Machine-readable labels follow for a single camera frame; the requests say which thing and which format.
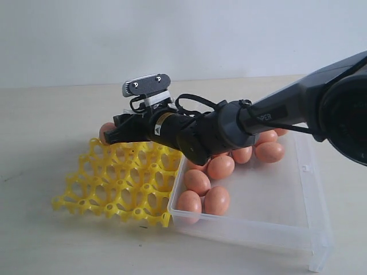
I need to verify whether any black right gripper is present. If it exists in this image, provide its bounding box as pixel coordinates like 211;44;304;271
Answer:
105;110;198;151

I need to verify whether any brown egg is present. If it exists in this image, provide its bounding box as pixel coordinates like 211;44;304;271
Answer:
99;122;115;145
255;130;278;146
207;155;235;180
274;128;288;137
231;146;252;164
188;161;208;172
255;142;285;163
177;190;202;225
183;169;211;197
128;150;138;159
204;186;231;216

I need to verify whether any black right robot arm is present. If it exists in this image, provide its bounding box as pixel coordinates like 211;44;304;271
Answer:
104;52;366;166

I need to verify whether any yellow plastic egg tray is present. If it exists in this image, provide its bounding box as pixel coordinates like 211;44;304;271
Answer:
52;138;182;227

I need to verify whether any clear plastic bin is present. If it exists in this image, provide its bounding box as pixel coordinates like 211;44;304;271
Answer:
167;131;333;272

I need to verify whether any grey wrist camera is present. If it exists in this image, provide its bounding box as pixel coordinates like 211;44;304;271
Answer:
122;74;171;97

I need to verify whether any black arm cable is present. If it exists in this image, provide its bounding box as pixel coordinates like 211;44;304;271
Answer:
129;93;319;142

